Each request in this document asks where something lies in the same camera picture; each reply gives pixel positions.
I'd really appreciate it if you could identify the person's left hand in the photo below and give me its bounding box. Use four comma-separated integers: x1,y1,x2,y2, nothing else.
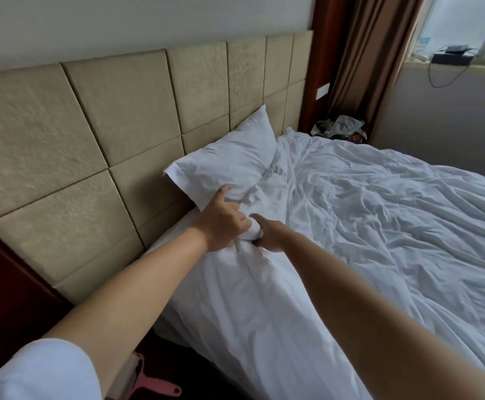
191,183,254,253

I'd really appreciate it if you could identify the person's right hand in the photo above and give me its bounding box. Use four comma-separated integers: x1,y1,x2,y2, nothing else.
248,212,297,255

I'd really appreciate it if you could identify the white pillow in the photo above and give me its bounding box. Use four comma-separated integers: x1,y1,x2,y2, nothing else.
163,104,281,213

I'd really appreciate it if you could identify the white duvet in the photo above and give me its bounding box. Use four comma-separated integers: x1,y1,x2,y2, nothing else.
146,129,485,400

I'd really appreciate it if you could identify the pink lint roller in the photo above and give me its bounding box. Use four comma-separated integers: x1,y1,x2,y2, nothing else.
126,352,183,400

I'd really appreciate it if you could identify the person's right forearm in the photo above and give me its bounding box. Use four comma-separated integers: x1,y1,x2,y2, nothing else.
280,233,485,400

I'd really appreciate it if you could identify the person's left forearm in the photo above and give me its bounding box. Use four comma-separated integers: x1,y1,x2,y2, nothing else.
42,227,214,397

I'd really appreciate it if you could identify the person's white shirt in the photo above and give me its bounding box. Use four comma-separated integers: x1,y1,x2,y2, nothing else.
0,337,103,400

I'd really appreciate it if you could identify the beige padded headboard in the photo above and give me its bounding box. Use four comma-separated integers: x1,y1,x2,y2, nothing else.
0,29,316,307

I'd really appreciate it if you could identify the brown curtain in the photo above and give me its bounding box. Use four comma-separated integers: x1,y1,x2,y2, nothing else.
326,0,431,142

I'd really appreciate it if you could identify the black device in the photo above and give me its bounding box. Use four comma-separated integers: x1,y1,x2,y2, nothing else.
431,46,477,67

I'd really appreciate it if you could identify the window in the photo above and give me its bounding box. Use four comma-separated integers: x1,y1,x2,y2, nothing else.
409,0,485,67

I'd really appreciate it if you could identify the dark wooden wall panel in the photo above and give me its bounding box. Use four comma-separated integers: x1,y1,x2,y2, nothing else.
0,216,75,388
296,0,356,134

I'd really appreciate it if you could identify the black cable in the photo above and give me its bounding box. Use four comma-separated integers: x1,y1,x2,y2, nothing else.
427,61,475,89

